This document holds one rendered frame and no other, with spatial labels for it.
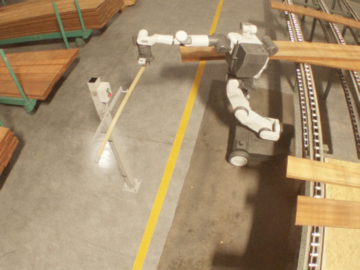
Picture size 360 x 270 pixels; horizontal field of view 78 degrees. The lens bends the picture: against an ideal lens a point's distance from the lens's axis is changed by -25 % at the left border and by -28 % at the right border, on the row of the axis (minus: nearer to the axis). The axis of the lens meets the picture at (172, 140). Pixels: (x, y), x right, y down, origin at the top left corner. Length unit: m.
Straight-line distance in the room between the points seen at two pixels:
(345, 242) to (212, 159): 1.69
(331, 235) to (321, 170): 0.46
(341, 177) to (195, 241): 1.35
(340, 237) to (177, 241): 1.42
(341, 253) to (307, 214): 0.38
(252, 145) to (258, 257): 1.09
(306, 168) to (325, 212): 0.34
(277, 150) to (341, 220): 1.27
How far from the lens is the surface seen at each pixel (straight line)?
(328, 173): 1.91
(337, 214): 1.80
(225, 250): 2.43
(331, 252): 1.76
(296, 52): 2.76
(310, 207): 1.74
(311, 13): 4.01
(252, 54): 1.94
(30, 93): 3.49
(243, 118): 2.51
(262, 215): 2.58
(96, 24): 4.40
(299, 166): 1.85
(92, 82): 1.75
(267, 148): 2.74
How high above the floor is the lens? 2.35
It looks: 52 degrees down
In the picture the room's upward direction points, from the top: 8 degrees counter-clockwise
